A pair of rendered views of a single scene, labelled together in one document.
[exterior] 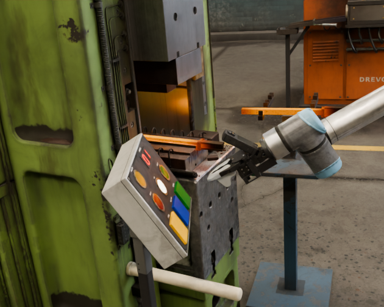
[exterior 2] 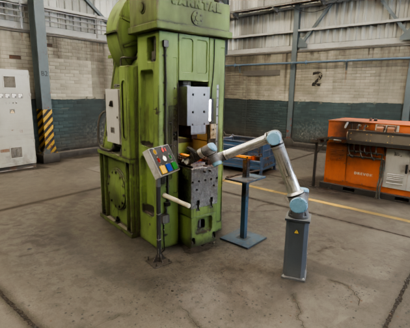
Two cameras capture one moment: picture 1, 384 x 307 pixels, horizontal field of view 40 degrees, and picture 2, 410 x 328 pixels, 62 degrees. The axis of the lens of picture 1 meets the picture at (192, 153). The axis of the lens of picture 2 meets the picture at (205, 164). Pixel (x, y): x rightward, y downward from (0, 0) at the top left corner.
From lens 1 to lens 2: 2.04 m
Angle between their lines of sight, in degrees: 23
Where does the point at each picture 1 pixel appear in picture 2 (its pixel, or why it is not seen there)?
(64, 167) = not seen: hidden behind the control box
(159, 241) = (154, 170)
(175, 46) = (191, 122)
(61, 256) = (148, 189)
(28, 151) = (142, 148)
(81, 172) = not seen: hidden behind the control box
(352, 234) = not seen: hidden behind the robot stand
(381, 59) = (367, 163)
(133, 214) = (149, 160)
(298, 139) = (205, 151)
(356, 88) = (352, 177)
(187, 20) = (199, 114)
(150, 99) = (196, 144)
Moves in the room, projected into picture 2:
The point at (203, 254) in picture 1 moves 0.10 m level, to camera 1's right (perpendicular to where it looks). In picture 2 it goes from (192, 198) to (200, 200)
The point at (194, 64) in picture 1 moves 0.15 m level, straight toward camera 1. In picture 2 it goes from (200, 129) to (194, 131)
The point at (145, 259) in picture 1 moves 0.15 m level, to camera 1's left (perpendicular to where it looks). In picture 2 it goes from (157, 181) to (144, 180)
